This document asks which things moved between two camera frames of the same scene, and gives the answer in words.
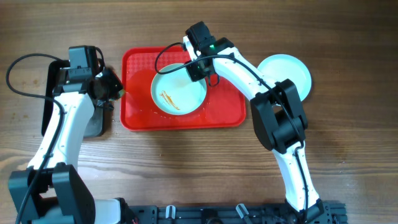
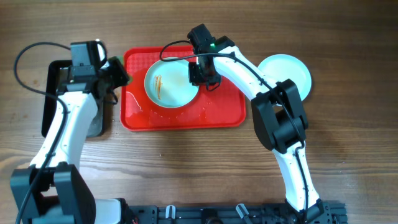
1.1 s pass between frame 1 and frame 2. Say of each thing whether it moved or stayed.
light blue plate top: moved
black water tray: stayed
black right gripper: stayed
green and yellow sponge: moved
